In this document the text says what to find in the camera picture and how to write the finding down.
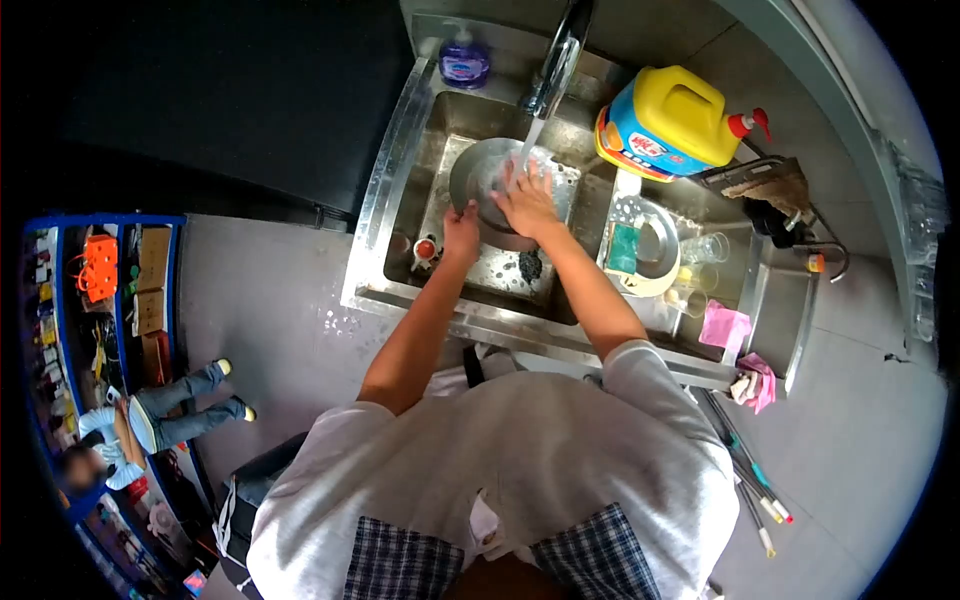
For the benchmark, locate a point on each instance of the person's right hand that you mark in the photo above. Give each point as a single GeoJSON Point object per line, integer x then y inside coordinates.
{"type": "Point", "coordinates": [531, 208]}

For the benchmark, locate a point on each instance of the person's left hand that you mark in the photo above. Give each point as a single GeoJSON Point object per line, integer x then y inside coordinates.
{"type": "Point", "coordinates": [461, 236]}

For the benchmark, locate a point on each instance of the person's left fingers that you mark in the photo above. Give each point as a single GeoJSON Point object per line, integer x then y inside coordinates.
{"type": "Point", "coordinates": [459, 212]}

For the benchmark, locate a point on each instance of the person's right fingers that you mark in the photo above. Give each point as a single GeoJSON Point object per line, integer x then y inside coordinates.
{"type": "Point", "coordinates": [529, 178]}

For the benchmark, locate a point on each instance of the person's right thumb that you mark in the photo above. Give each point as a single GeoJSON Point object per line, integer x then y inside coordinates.
{"type": "Point", "coordinates": [502, 198]}

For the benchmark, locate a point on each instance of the round metal pan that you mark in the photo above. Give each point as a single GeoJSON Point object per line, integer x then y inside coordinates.
{"type": "Point", "coordinates": [480, 169]}

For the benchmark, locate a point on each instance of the small red and white cup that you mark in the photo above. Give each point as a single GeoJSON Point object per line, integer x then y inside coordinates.
{"type": "Point", "coordinates": [425, 250]}

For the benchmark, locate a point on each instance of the stainless steel sink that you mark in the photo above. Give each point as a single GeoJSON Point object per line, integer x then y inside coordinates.
{"type": "Point", "coordinates": [405, 187]}

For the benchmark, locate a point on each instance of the black scouring pad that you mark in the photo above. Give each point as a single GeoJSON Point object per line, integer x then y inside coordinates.
{"type": "Point", "coordinates": [530, 266]}

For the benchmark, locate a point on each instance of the green sponge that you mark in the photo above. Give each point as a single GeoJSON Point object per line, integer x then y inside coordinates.
{"type": "Point", "coordinates": [623, 247]}

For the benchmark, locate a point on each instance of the chrome faucet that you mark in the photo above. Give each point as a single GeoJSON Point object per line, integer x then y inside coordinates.
{"type": "Point", "coordinates": [559, 60]}

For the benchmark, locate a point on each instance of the purple soap pump bottle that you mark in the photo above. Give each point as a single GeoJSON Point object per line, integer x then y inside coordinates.
{"type": "Point", "coordinates": [464, 61]}

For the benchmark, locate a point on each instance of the yellow detergent jug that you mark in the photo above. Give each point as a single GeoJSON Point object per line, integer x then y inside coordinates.
{"type": "Point", "coordinates": [675, 112]}

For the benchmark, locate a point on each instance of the clear glass cup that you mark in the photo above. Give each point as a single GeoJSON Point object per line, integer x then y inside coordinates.
{"type": "Point", "coordinates": [688, 301]}
{"type": "Point", "coordinates": [706, 249]}

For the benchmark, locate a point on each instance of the brown rag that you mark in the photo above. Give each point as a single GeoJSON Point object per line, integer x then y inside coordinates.
{"type": "Point", "coordinates": [772, 189]}

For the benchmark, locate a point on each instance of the pink cloth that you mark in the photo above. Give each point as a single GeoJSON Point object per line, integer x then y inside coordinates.
{"type": "Point", "coordinates": [724, 326]}

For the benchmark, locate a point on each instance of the person's body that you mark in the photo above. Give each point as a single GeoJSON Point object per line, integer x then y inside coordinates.
{"type": "Point", "coordinates": [525, 465]}

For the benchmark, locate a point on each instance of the pink and white rag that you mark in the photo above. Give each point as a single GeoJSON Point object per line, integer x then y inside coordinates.
{"type": "Point", "coordinates": [757, 379]}

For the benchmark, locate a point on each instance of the black bag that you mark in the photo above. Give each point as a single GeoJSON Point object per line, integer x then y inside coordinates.
{"type": "Point", "coordinates": [251, 487]}

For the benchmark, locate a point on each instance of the blue full shelf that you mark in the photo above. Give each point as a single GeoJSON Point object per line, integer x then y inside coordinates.
{"type": "Point", "coordinates": [97, 300]}

